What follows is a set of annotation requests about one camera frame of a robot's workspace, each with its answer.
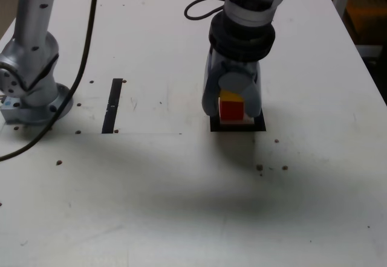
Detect black tape square outline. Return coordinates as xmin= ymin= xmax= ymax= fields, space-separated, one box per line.
xmin=209 ymin=109 xmax=267 ymax=132

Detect yellow cube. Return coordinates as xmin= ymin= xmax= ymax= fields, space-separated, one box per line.
xmin=219 ymin=89 xmax=244 ymax=102

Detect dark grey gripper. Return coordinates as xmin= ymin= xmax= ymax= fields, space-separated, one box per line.
xmin=201 ymin=49 xmax=261 ymax=118

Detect black tape strip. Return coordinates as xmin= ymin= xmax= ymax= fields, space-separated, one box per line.
xmin=101 ymin=78 xmax=124 ymax=134

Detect long black cable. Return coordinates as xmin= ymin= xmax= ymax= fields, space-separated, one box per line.
xmin=0 ymin=0 xmax=101 ymax=162

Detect short looped black cable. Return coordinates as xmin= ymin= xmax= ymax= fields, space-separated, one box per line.
xmin=184 ymin=0 xmax=227 ymax=20

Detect red cube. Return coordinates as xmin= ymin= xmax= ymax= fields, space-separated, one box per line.
xmin=218 ymin=99 xmax=245 ymax=121

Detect white board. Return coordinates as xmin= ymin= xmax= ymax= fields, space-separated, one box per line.
xmin=356 ymin=45 xmax=383 ymax=59

